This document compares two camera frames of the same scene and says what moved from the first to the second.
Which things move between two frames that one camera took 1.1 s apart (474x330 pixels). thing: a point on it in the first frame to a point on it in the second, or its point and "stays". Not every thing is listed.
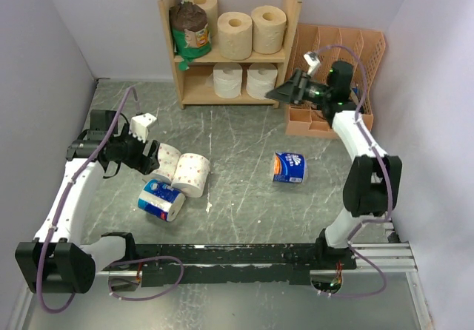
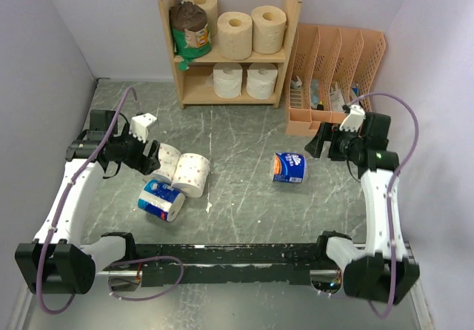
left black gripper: x=142 y=163 stays
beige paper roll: x=268 y=29 stays
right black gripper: x=294 y=90 to x=324 y=133
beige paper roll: x=235 y=30 stays
